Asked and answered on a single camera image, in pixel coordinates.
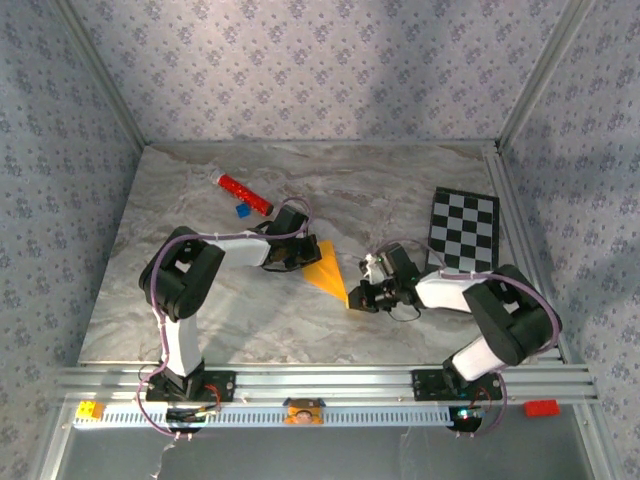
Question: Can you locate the orange cloth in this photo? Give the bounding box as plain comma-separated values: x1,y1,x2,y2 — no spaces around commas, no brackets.
301,239,350,309

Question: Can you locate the red glitter tube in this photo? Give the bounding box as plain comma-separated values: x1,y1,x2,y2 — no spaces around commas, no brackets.
209,168,275,217

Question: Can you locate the black white checkerboard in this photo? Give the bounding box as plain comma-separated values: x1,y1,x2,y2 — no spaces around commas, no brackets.
427,187,501,275

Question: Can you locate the black round controller board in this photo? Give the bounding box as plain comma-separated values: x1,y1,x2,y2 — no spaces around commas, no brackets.
447,405,485,434
166,407,221,432

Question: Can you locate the red toy brick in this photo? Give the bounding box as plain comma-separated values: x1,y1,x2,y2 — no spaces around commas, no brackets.
523,399,561,418

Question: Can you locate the yellow toy brick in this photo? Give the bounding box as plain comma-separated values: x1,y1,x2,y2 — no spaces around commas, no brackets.
75,400,107,420

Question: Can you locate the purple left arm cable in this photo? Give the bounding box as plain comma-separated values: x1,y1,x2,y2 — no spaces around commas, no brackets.
134,197,314,442

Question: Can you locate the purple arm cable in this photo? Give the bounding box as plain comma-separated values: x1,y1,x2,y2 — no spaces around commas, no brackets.
134,197,314,442
369,238,564,441

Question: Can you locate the long aluminium base rail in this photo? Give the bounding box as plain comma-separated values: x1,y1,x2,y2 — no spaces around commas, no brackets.
54,364,600,405

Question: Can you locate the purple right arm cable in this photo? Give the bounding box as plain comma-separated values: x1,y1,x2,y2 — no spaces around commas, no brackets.
369,238,564,441

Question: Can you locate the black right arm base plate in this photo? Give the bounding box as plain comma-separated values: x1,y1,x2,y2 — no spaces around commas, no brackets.
410,368,504,401

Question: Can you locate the aluminium side rail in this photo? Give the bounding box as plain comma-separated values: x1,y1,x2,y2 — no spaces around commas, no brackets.
483,149,569,364

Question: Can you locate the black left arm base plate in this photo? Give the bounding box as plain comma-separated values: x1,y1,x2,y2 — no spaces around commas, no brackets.
145,370,237,403

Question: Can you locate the white slotted cable duct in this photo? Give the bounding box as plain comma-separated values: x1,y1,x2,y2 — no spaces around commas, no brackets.
73,402,469,429

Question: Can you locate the aluminium corner post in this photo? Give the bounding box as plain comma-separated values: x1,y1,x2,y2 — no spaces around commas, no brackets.
496,0,597,149

